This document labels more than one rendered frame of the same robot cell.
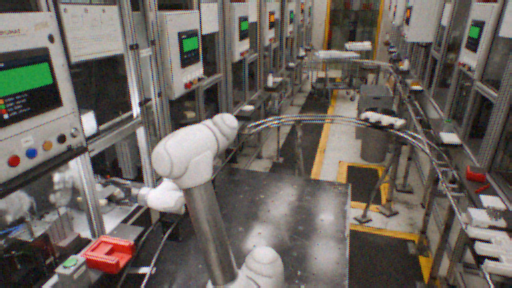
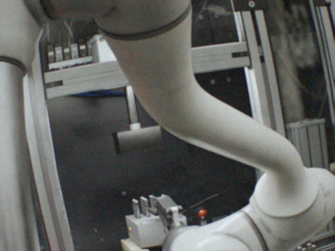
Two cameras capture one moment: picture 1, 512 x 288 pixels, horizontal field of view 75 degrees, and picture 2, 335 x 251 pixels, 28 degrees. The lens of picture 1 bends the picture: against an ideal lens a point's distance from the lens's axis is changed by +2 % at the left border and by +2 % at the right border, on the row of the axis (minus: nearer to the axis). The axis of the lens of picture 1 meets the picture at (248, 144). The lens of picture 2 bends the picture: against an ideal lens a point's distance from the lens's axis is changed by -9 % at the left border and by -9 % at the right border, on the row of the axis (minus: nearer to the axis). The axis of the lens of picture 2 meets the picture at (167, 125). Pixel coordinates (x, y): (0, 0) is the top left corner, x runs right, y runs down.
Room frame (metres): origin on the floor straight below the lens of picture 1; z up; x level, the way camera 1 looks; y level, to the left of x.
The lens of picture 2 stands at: (0.78, -0.46, 1.27)
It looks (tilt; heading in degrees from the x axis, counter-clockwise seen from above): 3 degrees down; 60
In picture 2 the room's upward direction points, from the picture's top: 9 degrees counter-clockwise
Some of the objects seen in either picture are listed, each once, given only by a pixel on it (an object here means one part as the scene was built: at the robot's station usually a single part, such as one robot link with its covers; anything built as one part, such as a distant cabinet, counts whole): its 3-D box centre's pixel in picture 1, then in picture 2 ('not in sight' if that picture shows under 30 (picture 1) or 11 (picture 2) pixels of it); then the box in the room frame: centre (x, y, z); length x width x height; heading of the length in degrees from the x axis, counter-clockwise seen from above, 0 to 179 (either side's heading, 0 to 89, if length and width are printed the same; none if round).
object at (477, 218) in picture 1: (485, 216); not in sight; (1.29, -1.10, 0.92); 0.13 x 0.10 x 0.09; 73
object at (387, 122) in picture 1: (381, 122); not in sight; (2.79, -1.20, 0.84); 0.37 x 0.14 x 0.10; 41
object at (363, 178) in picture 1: (362, 183); not in sight; (3.12, -1.24, 0.01); 1.00 x 0.55 x 0.01; 163
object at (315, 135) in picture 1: (316, 110); not in sight; (5.70, -1.24, 0.01); 5.85 x 0.59 x 0.01; 163
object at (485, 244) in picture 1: (489, 246); not in sight; (1.17, -1.07, 0.84); 0.37 x 0.14 x 0.10; 163
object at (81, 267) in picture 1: (72, 275); not in sight; (0.89, 0.63, 0.97); 0.08 x 0.08 x 0.12; 73
